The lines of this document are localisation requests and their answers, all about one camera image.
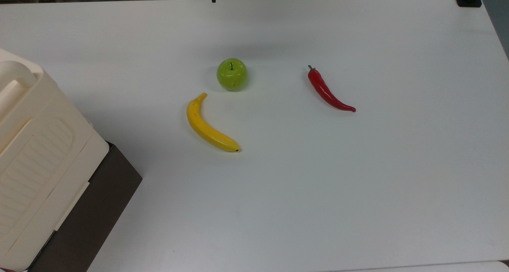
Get cream plastic cabinet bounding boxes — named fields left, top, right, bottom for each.
left=0, top=49, right=110, bottom=272

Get green apple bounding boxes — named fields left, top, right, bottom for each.
left=216, top=58, right=248, bottom=91

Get yellow banana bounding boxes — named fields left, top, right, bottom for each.
left=186, top=92, right=241, bottom=153

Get red chili pepper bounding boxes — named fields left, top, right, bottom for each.
left=307, top=65, right=356, bottom=113

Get dark brown wooden box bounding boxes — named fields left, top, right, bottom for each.
left=27, top=142, right=143, bottom=272

